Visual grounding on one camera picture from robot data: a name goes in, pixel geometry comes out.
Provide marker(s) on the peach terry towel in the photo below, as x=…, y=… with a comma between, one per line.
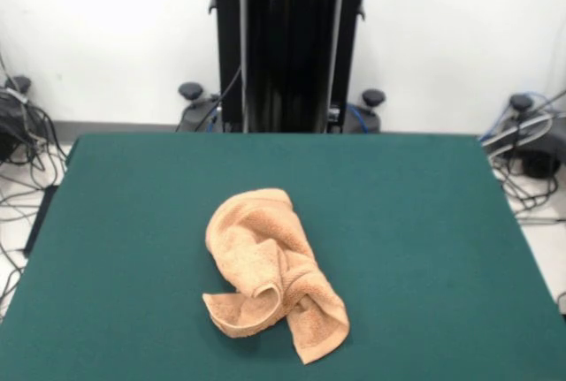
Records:
x=247, y=239

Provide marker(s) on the dark green table cloth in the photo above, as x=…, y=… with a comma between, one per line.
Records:
x=132, y=222

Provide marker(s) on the black pedestal leg with knob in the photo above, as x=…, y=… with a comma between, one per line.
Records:
x=11, y=124
x=191, y=90
x=373, y=99
x=537, y=155

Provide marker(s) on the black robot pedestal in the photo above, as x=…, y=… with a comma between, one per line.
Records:
x=287, y=45

